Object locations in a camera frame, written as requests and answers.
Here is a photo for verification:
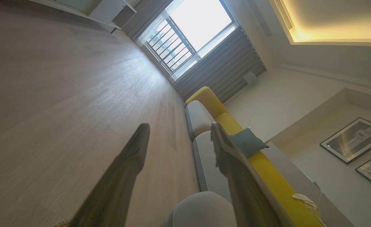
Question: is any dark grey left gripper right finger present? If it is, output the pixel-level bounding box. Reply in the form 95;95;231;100
211;122;295;227

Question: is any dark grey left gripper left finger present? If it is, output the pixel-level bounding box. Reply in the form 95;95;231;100
71;123;150;227

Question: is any yellow and grey sofa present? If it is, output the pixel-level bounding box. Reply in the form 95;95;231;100
185;86;324;227

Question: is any cream cloth on sofa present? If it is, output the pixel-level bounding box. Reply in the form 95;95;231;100
292;193;327;227

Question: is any grey-blue throw pillow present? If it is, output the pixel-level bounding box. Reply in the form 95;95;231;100
228;128;270;159

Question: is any grey round footstool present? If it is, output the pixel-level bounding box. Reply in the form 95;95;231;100
165;191;238;227

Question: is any large framed picture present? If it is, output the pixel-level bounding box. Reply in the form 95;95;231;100
320;117;371;165

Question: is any grey pleated curtain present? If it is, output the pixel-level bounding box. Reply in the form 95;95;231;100
173;27;267;104
121;0;173;41

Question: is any window with metal railing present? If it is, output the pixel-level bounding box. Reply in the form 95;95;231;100
137;0;239;83

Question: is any white low cabinet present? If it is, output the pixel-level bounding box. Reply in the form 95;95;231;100
31;0;138;34

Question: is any ceiling air vent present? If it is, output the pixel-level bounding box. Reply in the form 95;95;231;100
273;0;294;31

